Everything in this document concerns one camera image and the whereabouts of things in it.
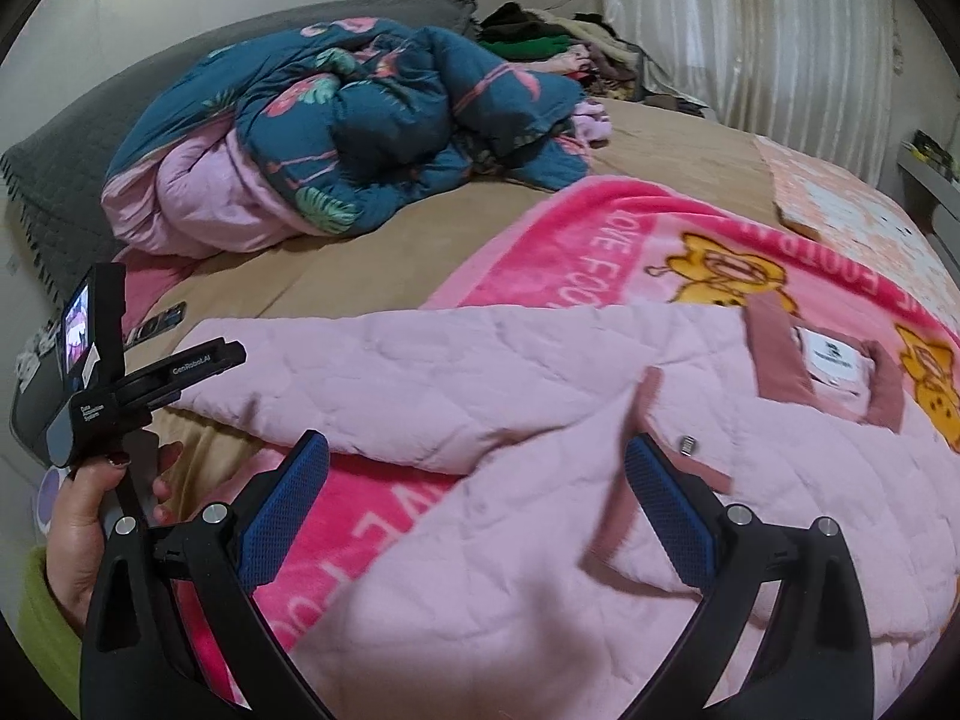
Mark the peach printed blanket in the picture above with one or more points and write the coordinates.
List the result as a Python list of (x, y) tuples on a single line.
[(840, 202)]

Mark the small light pink garment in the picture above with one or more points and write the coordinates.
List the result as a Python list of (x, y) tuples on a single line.
[(592, 122)]

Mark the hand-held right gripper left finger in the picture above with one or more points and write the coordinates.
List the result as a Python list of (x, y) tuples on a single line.
[(289, 510)]

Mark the bed with beige sheet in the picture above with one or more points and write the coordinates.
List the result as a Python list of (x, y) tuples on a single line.
[(337, 262)]

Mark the person's left hand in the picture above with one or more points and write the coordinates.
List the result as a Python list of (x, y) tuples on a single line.
[(75, 540)]

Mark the white sheer curtain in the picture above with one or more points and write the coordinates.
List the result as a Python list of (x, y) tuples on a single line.
[(750, 37)]

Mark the dark phone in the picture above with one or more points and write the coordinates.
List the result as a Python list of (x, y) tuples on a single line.
[(156, 324)]

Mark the pink printed cartoon blanket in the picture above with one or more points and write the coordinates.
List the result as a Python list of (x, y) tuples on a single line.
[(600, 240)]

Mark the light pink quilted jacket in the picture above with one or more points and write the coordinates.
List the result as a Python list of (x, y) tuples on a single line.
[(525, 390)]

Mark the person's left forearm green sleeve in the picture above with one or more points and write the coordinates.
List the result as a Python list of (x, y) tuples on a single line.
[(49, 630)]

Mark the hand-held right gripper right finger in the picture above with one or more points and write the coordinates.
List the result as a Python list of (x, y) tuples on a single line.
[(667, 510)]

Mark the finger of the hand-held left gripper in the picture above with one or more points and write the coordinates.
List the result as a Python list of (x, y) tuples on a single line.
[(199, 366)]

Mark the pile of mixed clothes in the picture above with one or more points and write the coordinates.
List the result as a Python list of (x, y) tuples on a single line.
[(570, 45)]

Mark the teal floral comforter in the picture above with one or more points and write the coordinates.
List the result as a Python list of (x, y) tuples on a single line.
[(375, 112)]

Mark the grey wall vanity shelf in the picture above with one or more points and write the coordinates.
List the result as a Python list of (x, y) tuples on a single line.
[(930, 172)]

